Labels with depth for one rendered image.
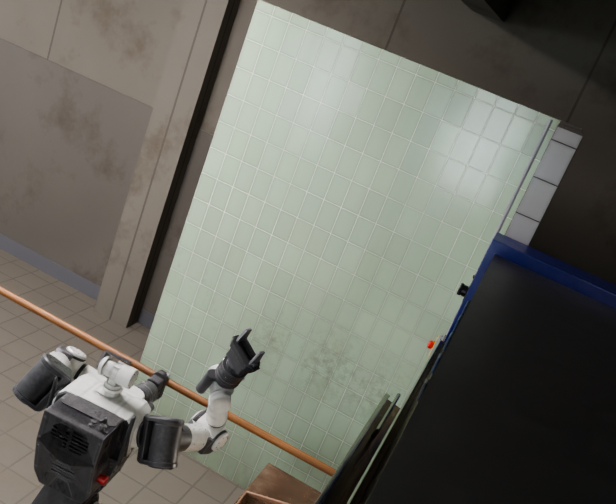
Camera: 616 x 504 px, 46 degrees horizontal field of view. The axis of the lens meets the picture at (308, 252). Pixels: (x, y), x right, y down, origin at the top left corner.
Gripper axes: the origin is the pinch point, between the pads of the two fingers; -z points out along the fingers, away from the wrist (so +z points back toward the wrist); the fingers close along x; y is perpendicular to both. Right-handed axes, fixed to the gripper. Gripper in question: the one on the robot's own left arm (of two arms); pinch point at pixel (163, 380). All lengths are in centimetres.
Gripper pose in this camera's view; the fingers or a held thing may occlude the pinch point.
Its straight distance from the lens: 290.4
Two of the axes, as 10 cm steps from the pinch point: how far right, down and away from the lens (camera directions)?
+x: -3.4, 8.9, 3.1
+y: 8.8, 4.2, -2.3
